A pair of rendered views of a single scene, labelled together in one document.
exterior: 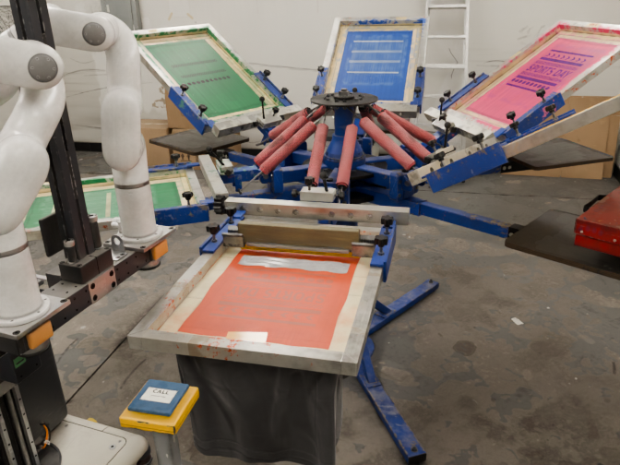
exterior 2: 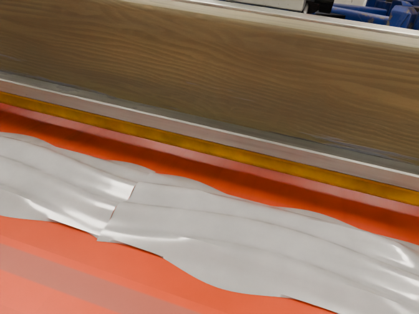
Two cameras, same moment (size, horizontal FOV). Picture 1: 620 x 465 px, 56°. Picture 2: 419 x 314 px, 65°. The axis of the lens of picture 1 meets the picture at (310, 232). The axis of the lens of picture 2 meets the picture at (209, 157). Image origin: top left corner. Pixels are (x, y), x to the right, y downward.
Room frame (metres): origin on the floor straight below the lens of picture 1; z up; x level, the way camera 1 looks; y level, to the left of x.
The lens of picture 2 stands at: (1.53, 0.01, 1.08)
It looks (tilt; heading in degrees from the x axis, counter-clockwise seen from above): 30 degrees down; 359
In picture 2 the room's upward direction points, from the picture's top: 7 degrees clockwise
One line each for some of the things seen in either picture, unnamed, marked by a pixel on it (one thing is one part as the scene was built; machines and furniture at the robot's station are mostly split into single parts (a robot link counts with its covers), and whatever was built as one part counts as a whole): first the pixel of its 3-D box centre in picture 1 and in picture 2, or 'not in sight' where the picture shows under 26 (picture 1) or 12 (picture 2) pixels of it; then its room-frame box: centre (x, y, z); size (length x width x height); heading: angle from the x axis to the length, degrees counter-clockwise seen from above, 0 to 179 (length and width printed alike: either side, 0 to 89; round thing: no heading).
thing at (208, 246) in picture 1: (223, 238); not in sight; (1.85, 0.30, 0.98); 0.30 x 0.05 x 0.07; 166
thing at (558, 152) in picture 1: (472, 168); not in sight; (2.76, -0.81, 0.91); 1.34 x 0.40 x 0.08; 106
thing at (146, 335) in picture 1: (281, 279); not in sight; (1.55, 0.09, 0.97); 0.79 x 0.58 x 0.04; 166
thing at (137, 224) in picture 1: (131, 208); not in sight; (1.54, 0.50, 1.21); 0.16 x 0.13 x 0.15; 68
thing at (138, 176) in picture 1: (126, 156); not in sight; (1.53, 0.49, 1.37); 0.13 x 0.10 x 0.16; 9
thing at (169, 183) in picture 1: (138, 177); not in sight; (2.33, 0.70, 1.05); 1.08 x 0.61 x 0.23; 106
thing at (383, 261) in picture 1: (384, 250); not in sight; (1.72, -0.24, 0.98); 0.30 x 0.05 x 0.07; 166
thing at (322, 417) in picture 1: (256, 405); not in sight; (1.27, 0.16, 0.74); 0.45 x 0.03 x 0.43; 76
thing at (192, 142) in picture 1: (249, 159); not in sight; (3.04, 0.32, 0.91); 1.34 x 0.40 x 0.08; 46
